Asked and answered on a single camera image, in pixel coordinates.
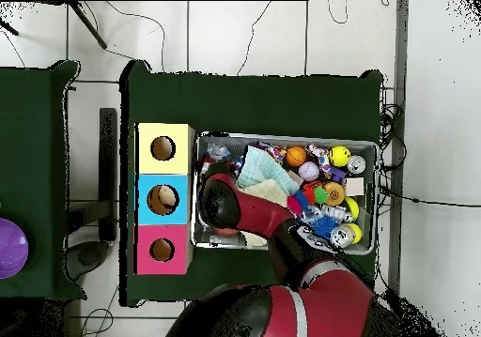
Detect toy hamburger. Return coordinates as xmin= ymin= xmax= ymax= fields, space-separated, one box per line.
xmin=322 ymin=181 xmax=346 ymax=207

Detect shallow wire mesh bin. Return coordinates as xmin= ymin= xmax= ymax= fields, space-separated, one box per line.
xmin=191 ymin=130 xmax=380 ymax=256

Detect dark green side table cloth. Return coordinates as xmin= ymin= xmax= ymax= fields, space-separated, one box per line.
xmin=0 ymin=59 xmax=87 ymax=301

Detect small orange basketball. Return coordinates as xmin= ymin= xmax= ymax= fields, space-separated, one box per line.
xmin=285 ymin=146 xmax=308 ymax=168

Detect grey stand foot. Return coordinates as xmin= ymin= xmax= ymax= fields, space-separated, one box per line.
xmin=62 ymin=239 xmax=111 ymax=282

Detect small white baseball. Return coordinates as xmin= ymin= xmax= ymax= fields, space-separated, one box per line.
xmin=298 ymin=161 xmax=321 ymax=183

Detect cream waffle cloth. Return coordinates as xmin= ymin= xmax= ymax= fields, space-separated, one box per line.
xmin=241 ymin=178 xmax=292 ymax=249

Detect purple bowl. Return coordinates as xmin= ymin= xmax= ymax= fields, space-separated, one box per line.
xmin=0 ymin=217 xmax=30 ymax=280

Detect plain wooden cube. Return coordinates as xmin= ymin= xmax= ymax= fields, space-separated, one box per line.
xmin=342 ymin=177 xmax=365 ymax=197

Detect yellow smiley ball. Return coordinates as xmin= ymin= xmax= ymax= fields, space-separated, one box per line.
xmin=329 ymin=145 xmax=351 ymax=168

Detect blue spiky rubber ball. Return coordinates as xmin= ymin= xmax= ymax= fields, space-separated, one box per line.
xmin=310 ymin=216 xmax=338 ymax=241

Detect black floor cable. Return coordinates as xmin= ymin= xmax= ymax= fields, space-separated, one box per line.
xmin=379 ymin=184 xmax=481 ymax=207

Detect mint waffle cloth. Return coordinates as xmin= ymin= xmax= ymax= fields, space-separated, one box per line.
xmin=236 ymin=145 xmax=301 ymax=195

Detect black tripod leg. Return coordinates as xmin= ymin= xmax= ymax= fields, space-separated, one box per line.
xmin=67 ymin=1 xmax=109 ymax=50
xmin=0 ymin=18 xmax=20 ymax=37

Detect clear packet of blue sweets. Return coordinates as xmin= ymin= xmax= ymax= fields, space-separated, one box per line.
xmin=205 ymin=143 xmax=233 ymax=162

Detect wooden box with three holes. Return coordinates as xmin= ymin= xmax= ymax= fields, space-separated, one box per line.
xmin=133 ymin=122 xmax=195 ymax=276

